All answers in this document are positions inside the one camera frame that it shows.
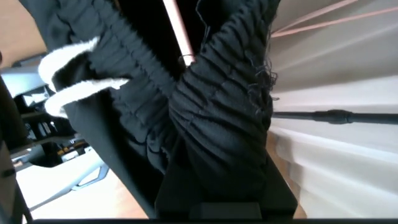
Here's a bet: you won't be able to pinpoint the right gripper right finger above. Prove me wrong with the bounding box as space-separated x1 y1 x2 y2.
259 154 299 219

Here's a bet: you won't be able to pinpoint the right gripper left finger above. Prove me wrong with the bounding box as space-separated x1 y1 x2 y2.
154 167 203 219

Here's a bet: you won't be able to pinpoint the black shorts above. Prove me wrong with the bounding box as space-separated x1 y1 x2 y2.
17 0 281 219

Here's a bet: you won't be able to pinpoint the pink clothes hanger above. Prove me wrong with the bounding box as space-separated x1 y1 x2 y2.
161 0 197 67
269 0 398 39

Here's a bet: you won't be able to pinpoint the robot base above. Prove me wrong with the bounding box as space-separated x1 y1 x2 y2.
0 51 111 224

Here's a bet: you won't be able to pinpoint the black clothes rack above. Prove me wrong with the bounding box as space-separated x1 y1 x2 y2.
271 108 398 126

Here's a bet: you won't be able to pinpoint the white curtain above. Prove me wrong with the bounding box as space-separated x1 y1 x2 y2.
266 0 398 220

